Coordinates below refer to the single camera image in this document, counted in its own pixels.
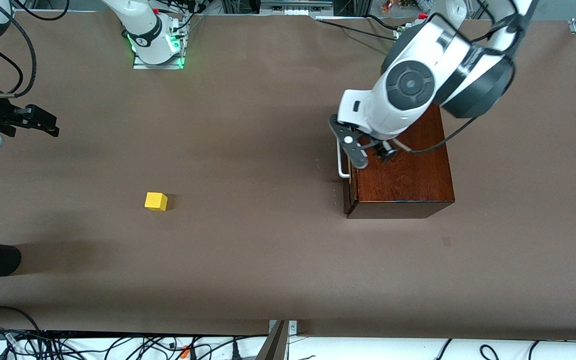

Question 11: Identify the yellow block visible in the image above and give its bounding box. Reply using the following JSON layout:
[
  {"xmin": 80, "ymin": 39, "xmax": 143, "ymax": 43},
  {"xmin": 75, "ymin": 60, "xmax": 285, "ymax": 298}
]
[{"xmin": 144, "ymin": 192, "xmax": 168, "ymax": 212}]

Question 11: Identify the dark brown wooden cabinet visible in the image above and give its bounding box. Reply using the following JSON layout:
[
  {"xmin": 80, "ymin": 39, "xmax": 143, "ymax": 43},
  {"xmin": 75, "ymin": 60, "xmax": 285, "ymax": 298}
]
[{"xmin": 344, "ymin": 102, "xmax": 456, "ymax": 220}]

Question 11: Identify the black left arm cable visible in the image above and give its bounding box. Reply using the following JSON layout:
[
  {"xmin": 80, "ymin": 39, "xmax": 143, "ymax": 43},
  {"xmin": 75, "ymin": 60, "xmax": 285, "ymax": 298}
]
[{"xmin": 400, "ymin": 12, "xmax": 517, "ymax": 154}]

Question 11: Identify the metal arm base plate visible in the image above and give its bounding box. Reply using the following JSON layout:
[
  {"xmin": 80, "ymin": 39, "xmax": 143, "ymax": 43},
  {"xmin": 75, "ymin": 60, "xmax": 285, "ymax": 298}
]
[{"xmin": 132, "ymin": 49, "xmax": 185, "ymax": 70}]

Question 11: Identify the black cable bundle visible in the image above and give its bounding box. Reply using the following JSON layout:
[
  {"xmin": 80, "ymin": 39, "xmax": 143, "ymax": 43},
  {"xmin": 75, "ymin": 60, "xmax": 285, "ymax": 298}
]
[{"xmin": 0, "ymin": 325, "xmax": 269, "ymax": 360}]

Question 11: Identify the aluminium profile strut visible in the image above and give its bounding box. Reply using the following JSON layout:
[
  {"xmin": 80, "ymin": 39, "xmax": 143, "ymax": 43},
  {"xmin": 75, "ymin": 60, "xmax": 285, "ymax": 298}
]
[{"xmin": 255, "ymin": 320, "xmax": 290, "ymax": 360}]

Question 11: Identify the grey power strip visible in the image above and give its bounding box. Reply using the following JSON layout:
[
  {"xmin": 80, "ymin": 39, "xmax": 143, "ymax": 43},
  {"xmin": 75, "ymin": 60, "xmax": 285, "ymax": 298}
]
[{"xmin": 260, "ymin": 0, "xmax": 334, "ymax": 16}]

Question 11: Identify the black table cable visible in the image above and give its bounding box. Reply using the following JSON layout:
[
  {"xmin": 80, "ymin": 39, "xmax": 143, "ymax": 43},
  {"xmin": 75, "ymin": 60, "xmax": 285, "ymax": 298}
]
[{"xmin": 315, "ymin": 17, "xmax": 399, "ymax": 41}]

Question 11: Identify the wooden drawer with white handle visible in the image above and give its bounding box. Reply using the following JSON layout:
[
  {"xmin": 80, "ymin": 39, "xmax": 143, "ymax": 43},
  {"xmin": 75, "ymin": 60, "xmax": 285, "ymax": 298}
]
[{"xmin": 338, "ymin": 137, "xmax": 359, "ymax": 217}]

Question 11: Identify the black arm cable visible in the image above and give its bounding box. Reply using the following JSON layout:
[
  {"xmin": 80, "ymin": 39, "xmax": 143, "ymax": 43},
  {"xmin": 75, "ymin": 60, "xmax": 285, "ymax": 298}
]
[
  {"xmin": 400, "ymin": 12, "xmax": 517, "ymax": 154},
  {"xmin": 0, "ymin": 0, "xmax": 71, "ymax": 98}
]

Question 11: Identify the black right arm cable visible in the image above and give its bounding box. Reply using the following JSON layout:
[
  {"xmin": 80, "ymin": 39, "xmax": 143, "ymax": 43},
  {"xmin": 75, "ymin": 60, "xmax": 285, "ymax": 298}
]
[{"xmin": 0, "ymin": 0, "xmax": 71, "ymax": 98}]

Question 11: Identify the aluminium mounting bracket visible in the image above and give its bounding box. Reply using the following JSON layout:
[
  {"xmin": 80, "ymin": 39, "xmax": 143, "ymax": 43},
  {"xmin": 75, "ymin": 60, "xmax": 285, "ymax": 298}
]
[{"xmin": 268, "ymin": 320, "xmax": 299, "ymax": 335}]

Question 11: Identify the black base cable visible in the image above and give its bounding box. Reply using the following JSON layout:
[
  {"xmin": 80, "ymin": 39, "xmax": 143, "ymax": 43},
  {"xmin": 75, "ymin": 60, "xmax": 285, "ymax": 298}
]
[{"xmin": 160, "ymin": 0, "xmax": 208, "ymax": 41}]

